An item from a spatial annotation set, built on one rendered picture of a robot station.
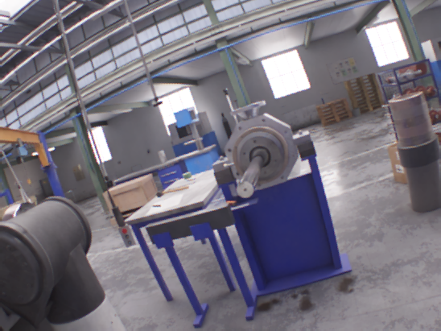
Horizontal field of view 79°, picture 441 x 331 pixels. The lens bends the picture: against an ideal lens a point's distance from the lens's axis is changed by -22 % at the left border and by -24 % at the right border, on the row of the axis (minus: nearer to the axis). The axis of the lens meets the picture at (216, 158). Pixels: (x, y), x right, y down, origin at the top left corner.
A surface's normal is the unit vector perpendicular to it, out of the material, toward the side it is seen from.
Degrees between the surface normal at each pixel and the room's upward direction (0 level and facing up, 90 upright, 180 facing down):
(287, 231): 90
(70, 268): 90
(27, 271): 90
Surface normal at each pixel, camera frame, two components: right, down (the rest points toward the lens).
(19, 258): 0.02, 0.11
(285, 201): -0.21, 0.18
